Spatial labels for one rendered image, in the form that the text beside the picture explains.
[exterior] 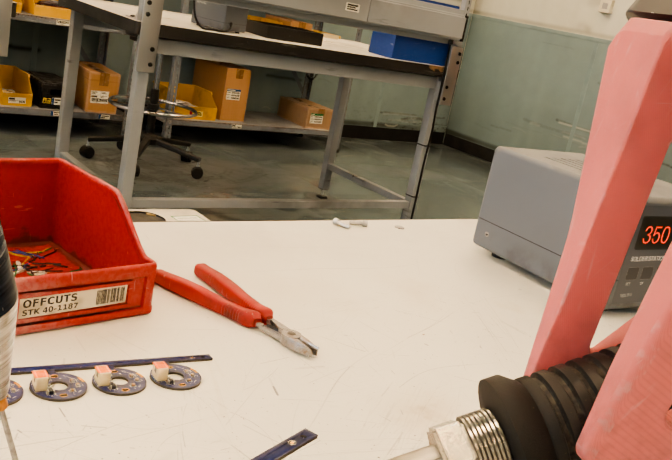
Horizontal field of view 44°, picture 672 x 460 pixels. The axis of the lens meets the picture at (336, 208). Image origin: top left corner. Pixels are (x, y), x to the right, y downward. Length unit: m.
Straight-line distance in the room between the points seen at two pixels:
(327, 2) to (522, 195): 2.28
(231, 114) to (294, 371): 4.41
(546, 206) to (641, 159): 0.52
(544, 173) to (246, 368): 0.34
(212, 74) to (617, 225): 4.73
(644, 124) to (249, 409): 0.28
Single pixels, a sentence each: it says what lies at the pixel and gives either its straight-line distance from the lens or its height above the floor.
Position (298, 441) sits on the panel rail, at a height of 0.81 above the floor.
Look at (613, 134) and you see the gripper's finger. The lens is 0.17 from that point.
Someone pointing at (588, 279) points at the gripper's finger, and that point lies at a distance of 0.17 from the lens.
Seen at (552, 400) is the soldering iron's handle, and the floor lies 0.88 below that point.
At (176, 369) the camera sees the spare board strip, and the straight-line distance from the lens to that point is 0.43.
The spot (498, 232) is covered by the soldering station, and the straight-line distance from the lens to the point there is 0.73.
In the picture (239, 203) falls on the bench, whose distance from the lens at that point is 3.00.
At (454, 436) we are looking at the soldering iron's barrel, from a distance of 0.16.
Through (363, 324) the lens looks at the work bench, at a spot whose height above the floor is 0.75.
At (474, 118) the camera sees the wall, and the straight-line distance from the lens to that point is 6.30.
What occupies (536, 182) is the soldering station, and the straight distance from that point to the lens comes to 0.70.
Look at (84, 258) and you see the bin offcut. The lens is 0.54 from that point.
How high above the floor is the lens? 0.94
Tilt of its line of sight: 14 degrees down
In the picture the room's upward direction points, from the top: 11 degrees clockwise
